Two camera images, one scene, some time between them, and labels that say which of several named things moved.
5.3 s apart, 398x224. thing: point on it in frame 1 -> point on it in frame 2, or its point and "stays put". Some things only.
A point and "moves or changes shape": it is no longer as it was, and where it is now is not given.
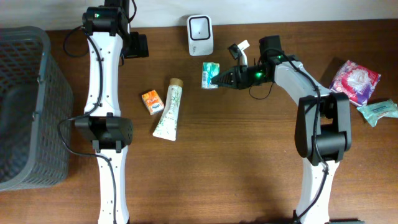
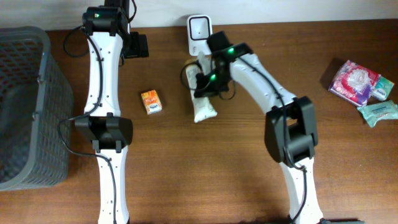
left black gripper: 138,44 stays put
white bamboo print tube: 167,127 -> 203,107
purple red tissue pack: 356,81 stays put
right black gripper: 240,76 -> 201,91
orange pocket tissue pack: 153,102 stays put
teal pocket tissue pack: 209,70 moves or changes shape
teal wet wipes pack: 373,111 stays put
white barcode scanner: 200,35 stays put
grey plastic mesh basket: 36,97 stays put
